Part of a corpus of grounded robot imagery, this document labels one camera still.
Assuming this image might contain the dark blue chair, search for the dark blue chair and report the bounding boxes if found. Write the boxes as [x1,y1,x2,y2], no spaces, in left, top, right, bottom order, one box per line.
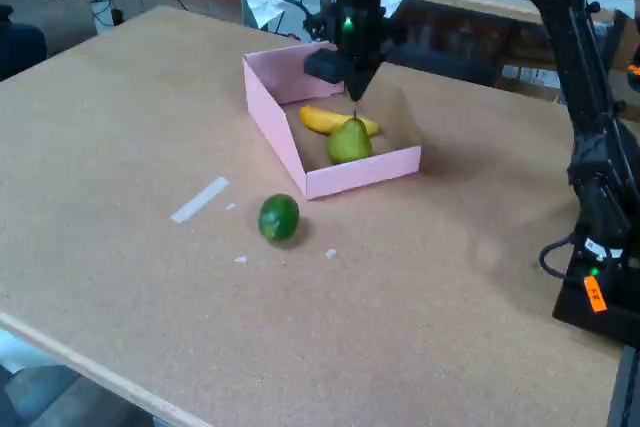
[0,5,49,82]

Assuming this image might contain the black base cable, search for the black base cable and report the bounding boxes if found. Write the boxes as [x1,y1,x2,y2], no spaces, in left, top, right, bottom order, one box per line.
[538,235,584,281]

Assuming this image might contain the round green toy fruit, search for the round green toy fruit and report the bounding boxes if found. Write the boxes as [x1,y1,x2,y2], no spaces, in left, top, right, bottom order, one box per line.
[257,193,301,244]

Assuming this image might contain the wooden workbench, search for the wooden workbench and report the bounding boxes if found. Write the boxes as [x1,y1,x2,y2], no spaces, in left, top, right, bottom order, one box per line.
[409,0,640,121]

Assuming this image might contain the yellow toy banana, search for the yellow toy banana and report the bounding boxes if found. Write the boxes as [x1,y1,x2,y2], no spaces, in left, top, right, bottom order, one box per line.
[298,105,381,136]

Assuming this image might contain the long white tape strip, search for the long white tape strip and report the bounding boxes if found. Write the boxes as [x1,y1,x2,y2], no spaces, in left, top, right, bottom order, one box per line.
[169,175,230,224]

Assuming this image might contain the pink cardboard box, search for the pink cardboard box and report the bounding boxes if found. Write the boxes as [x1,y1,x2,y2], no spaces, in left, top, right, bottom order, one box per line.
[242,39,423,201]

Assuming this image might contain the green toy pear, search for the green toy pear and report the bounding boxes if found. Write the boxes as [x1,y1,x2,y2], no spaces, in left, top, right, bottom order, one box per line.
[326,110,374,166]

